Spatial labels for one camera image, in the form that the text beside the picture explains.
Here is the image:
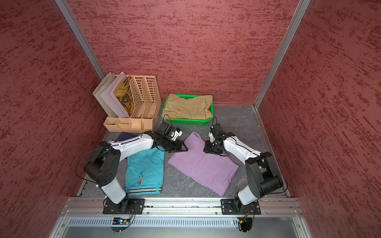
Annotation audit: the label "brown patterned book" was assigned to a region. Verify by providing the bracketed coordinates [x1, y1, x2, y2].
[113, 76, 135, 118]

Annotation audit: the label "khaki pants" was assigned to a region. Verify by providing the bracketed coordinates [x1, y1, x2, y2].
[162, 94, 213, 120]

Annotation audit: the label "purple pants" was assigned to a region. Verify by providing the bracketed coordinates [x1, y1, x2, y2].
[168, 131, 239, 196]

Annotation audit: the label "grey folder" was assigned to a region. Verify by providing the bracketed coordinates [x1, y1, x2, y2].
[92, 71, 118, 118]

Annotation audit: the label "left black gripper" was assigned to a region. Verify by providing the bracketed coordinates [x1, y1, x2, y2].
[161, 136, 189, 153]

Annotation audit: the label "beige plastic file organizer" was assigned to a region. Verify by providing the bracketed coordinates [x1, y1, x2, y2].
[103, 74, 162, 133]

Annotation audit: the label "dark blue notebook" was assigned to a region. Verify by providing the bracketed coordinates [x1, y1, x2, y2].
[116, 132, 138, 142]

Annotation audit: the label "teal folded shorts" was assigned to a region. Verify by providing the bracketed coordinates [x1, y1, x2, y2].
[125, 147, 165, 196]

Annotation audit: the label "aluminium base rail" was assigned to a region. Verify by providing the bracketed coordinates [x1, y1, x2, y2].
[51, 197, 311, 238]

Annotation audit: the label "aluminium corner post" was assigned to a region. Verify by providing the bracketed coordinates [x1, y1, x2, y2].
[254, 0, 311, 111]
[55, 0, 106, 79]

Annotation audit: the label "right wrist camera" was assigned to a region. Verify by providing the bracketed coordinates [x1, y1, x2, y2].
[208, 124, 225, 142]

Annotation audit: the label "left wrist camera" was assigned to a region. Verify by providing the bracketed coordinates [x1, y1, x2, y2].
[159, 122, 183, 141]

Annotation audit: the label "lilac folder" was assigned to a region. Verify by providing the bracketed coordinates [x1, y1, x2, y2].
[99, 72, 128, 118]

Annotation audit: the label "right aluminium corner post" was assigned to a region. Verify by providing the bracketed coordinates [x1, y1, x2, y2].
[254, 0, 311, 111]

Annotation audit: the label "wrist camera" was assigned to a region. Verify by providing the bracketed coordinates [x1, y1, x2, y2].
[159, 122, 183, 141]
[208, 124, 225, 142]

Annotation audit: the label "green plastic basket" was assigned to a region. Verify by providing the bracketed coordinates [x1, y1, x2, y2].
[162, 94, 213, 125]

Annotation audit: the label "left aluminium corner post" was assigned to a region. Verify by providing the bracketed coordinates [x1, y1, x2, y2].
[55, 0, 106, 79]

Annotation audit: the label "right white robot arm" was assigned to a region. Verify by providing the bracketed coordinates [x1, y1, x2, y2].
[203, 134, 284, 210]

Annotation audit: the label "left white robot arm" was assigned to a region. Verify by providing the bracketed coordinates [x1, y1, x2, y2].
[83, 131, 188, 213]

